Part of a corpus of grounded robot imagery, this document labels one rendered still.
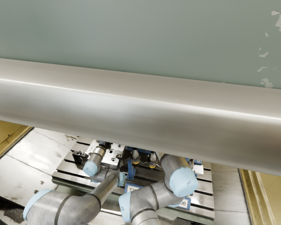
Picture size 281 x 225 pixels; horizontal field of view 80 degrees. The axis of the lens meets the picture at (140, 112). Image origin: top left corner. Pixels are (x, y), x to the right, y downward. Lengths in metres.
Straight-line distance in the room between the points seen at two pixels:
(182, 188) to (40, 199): 0.52
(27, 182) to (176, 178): 1.51
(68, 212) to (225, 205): 1.11
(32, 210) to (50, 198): 0.06
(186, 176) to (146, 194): 0.14
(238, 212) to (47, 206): 1.20
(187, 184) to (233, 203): 1.05
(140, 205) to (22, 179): 1.42
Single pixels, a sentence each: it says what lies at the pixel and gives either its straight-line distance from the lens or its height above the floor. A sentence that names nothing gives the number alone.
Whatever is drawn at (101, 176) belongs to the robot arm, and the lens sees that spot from 1.08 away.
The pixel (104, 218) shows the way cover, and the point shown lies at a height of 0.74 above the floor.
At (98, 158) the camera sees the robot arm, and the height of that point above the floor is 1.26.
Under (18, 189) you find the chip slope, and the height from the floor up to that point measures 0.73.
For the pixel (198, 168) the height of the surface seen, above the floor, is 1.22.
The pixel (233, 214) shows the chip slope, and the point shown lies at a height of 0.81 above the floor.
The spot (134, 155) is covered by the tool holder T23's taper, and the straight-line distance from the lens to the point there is 1.04.
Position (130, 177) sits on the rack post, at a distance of 1.36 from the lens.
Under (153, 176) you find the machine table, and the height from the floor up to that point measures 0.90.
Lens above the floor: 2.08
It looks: 38 degrees down
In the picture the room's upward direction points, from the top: straight up
